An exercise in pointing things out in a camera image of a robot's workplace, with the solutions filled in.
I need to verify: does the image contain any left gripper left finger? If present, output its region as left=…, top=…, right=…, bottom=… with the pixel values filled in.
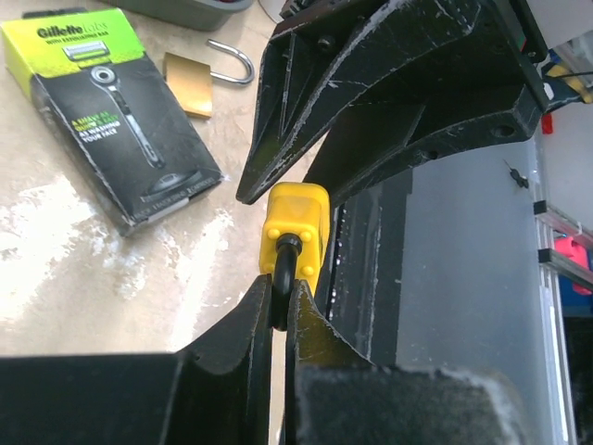
left=1, top=275, right=271, bottom=444

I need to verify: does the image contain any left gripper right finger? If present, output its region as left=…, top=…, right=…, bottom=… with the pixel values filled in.
left=284, top=281, right=533, bottom=444

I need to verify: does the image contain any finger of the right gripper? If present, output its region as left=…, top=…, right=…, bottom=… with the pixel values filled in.
left=236, top=1, right=526, bottom=204

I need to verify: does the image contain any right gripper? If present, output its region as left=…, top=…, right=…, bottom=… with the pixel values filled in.
left=305, top=0, right=550, bottom=205

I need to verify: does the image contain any yellow padlock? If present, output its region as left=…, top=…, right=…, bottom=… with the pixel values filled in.
left=259, top=183, right=331, bottom=331

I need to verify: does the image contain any grey fruit tray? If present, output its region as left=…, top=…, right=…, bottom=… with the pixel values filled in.
left=106, top=0, right=253, bottom=32

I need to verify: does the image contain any large brass padlock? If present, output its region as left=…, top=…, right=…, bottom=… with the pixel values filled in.
left=162, top=39, right=255, bottom=119

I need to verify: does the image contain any black green razor box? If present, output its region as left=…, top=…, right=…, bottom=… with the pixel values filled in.
left=1, top=8, right=222, bottom=235

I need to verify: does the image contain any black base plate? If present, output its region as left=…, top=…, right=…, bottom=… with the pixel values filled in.
left=315, top=171, right=413, bottom=366

